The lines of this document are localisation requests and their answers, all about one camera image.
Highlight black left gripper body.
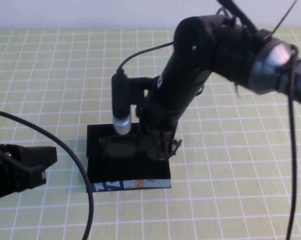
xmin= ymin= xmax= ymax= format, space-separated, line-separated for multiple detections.
xmin=0 ymin=136 xmax=24 ymax=200

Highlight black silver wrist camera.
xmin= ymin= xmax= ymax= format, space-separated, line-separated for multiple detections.
xmin=111 ymin=71 xmax=154 ymax=136

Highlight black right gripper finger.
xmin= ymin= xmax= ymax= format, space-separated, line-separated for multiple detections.
xmin=137 ymin=129 xmax=153 ymax=154
xmin=159 ymin=132 xmax=183 ymax=161

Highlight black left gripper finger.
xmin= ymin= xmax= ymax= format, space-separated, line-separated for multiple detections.
xmin=14 ymin=163 xmax=48 ymax=193
xmin=7 ymin=144 xmax=58 ymax=172

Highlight black framed glasses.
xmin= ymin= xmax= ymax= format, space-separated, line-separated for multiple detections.
xmin=99 ymin=134 xmax=166 ymax=161

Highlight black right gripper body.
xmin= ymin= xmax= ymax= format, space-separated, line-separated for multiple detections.
xmin=136 ymin=97 xmax=184 ymax=138

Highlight green checked tablecloth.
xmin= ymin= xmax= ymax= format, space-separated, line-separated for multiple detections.
xmin=0 ymin=28 xmax=301 ymax=240

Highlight thin black camera cable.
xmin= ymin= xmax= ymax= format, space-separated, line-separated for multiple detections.
xmin=117 ymin=41 xmax=176 ymax=74

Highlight thick black cable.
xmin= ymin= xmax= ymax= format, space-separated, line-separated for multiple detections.
xmin=0 ymin=107 xmax=95 ymax=240
xmin=285 ymin=44 xmax=301 ymax=240

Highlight black printed glasses case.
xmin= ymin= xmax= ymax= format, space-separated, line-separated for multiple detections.
xmin=86 ymin=123 xmax=172 ymax=193

